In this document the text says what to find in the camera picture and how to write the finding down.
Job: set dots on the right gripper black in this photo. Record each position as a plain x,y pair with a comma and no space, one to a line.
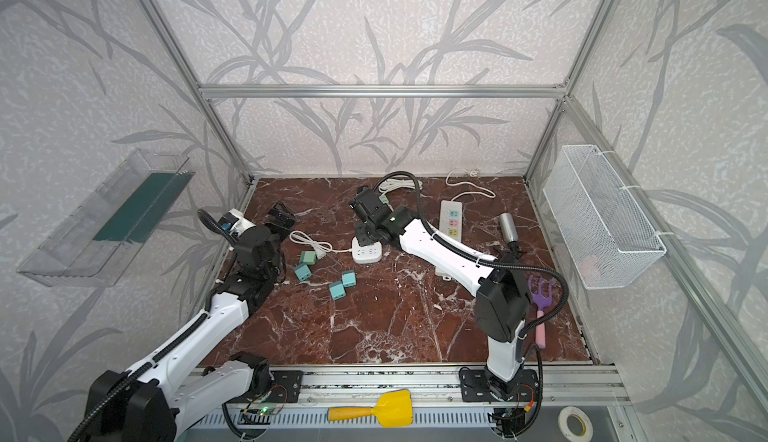
365,200

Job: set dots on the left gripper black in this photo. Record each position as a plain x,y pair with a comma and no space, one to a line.
278,219

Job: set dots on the white square power strip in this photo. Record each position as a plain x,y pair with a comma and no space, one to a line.
361,254

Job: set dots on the white long power strip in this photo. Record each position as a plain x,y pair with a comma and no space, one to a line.
451,219

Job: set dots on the blue power strip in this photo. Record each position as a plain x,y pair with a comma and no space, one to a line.
394,183

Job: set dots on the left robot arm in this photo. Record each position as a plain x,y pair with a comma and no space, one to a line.
151,400

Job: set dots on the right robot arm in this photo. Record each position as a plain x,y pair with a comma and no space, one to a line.
502,295

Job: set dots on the silver hair dryer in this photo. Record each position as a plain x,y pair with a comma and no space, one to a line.
510,234

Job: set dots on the purple pink toy rake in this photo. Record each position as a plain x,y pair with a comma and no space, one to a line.
542,298

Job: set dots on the yellow toy shovel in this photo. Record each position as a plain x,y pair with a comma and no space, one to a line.
392,410

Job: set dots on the white tape roll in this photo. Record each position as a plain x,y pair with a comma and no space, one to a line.
575,425

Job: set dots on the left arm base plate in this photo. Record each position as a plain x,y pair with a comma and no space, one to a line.
278,387

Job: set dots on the clear plastic wall shelf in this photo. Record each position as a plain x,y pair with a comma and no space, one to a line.
94,246

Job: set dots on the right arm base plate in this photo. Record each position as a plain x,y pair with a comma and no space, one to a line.
479,385

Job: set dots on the white wire basket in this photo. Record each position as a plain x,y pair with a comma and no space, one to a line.
607,234

